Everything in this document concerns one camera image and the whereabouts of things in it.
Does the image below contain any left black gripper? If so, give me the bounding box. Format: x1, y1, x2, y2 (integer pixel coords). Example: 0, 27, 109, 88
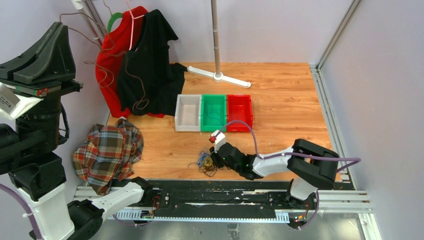
0, 19, 86, 152

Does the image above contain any coloured cable bundle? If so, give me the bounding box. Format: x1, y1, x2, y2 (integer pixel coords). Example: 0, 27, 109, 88
188, 149, 220, 178

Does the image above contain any brown cable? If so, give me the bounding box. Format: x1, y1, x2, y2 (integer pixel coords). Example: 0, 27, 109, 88
58, 12, 151, 113

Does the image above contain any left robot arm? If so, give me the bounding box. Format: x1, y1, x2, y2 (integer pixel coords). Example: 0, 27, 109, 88
0, 22, 153, 240

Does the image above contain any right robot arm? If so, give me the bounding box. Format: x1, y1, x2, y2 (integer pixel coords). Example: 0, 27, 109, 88
209, 138, 339, 209

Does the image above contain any green plastic bin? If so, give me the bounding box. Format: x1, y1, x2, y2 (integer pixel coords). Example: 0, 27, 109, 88
200, 94, 227, 132

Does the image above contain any white plastic bin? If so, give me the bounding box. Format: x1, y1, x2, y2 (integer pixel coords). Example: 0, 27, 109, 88
174, 94, 202, 132

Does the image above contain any red plastic bin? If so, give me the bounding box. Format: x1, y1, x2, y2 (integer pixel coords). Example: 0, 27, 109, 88
226, 94, 254, 132

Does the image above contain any white clothes rack pole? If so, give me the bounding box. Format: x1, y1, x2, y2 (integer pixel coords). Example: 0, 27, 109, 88
71, 0, 107, 46

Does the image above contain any red shirt on hanger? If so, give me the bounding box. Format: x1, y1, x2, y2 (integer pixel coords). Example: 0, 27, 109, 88
95, 6, 164, 118

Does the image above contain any white stand with pole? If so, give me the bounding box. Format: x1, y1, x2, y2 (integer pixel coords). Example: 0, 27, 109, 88
187, 0, 252, 89

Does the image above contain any green clothes hanger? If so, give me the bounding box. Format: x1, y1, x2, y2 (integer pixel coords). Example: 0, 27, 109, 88
106, 12, 123, 33

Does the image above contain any pink clothes hanger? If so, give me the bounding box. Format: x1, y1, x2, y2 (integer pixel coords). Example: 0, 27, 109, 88
125, 0, 144, 50

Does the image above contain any black shirt on hanger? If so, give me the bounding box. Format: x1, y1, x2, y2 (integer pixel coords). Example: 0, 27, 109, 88
117, 9, 187, 116

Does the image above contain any plaid flannel shirt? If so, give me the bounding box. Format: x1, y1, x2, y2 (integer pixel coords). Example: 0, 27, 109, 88
72, 118, 144, 196

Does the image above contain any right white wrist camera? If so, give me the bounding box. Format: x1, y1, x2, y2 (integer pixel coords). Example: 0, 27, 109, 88
209, 130, 227, 153

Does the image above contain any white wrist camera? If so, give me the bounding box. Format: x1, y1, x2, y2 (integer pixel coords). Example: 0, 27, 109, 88
0, 83, 43, 120
209, 130, 227, 153

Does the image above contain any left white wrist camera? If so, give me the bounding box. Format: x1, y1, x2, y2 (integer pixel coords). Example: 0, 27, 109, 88
0, 83, 43, 120

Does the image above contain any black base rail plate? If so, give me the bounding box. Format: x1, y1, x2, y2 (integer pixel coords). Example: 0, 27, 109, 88
112, 179, 319, 221

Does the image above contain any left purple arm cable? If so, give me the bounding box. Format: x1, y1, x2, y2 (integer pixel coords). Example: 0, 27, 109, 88
0, 182, 153, 240

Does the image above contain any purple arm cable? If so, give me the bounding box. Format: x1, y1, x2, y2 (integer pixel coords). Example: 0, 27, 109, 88
211, 119, 362, 230
0, 182, 153, 240

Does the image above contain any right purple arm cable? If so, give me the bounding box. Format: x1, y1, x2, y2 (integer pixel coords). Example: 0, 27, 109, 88
211, 119, 362, 230

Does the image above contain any aluminium corner frame post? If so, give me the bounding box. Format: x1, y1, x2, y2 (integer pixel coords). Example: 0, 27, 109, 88
316, 0, 362, 71

